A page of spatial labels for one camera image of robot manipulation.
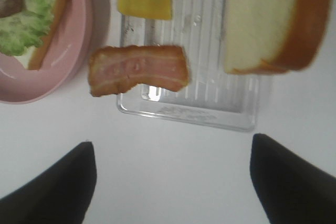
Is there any pink round plate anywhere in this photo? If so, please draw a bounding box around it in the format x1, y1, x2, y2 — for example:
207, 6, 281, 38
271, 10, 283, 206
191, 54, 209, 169
1, 0, 111, 104

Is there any white bread slice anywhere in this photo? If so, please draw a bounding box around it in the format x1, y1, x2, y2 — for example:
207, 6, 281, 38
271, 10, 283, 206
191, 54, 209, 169
13, 0, 70, 70

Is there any green lettuce leaf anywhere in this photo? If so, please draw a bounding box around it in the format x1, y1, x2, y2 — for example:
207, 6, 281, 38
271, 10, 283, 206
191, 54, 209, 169
1, 0, 56, 56

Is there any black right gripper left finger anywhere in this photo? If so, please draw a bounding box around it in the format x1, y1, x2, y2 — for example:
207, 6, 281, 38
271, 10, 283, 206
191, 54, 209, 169
1, 142, 97, 223

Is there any clear plastic right tray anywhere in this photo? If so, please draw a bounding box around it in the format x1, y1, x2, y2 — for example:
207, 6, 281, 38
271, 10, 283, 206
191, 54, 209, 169
117, 0, 262, 132

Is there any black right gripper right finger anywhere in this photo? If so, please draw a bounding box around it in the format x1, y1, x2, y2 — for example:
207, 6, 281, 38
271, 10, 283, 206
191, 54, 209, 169
249, 133, 335, 223

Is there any upright bread slice right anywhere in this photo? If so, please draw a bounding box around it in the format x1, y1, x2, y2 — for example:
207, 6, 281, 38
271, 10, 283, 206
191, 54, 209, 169
224, 0, 331, 74

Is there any pink bacon strip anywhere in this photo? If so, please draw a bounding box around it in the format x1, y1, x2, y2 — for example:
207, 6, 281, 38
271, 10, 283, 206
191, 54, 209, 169
88, 45, 190, 97

